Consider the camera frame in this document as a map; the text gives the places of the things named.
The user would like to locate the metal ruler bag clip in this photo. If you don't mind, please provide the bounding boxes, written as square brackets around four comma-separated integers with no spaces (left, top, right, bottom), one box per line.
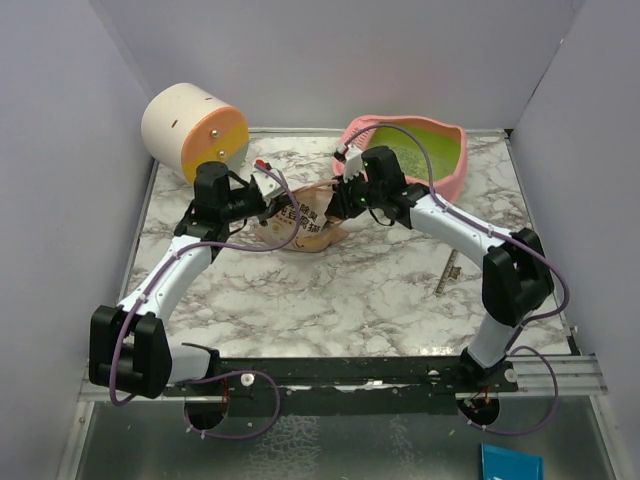
[434,249,461,296]

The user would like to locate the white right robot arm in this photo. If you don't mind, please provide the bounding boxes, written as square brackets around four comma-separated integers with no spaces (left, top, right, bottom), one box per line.
[328,145,554,391]

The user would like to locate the cream round cat scratcher drum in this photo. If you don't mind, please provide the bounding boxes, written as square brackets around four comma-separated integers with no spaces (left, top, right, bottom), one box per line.
[141,83,249,184]

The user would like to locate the blue card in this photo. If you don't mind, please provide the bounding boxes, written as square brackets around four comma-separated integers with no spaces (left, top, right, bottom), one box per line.
[481,444,544,480]

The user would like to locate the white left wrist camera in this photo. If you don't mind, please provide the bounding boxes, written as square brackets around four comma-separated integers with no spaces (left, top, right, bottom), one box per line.
[251,159,285,202]

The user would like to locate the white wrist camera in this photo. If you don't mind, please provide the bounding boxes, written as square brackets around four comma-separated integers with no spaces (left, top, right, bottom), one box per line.
[334,144,363,183]
[251,159,285,202]

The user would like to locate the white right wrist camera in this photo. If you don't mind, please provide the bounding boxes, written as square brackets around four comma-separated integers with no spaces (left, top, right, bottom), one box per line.
[334,144,363,183]

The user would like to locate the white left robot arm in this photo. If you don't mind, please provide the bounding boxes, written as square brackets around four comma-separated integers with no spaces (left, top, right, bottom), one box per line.
[88,161,286,399]

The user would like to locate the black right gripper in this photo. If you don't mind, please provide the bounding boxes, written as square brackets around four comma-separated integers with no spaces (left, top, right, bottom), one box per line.
[325,171,383,222]

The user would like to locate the aluminium extrusion frame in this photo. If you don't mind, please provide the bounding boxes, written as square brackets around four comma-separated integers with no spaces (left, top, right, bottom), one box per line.
[77,354,609,402]

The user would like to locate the green cat litter granules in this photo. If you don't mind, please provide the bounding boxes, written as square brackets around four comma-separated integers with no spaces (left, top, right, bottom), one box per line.
[396,148,435,180]

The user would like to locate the pink green litter box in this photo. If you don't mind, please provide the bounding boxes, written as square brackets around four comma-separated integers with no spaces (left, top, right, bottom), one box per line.
[339,115,468,203]

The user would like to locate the cat litter paper bag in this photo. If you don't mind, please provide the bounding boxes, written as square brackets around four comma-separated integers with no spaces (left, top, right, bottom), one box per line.
[253,180,349,253]

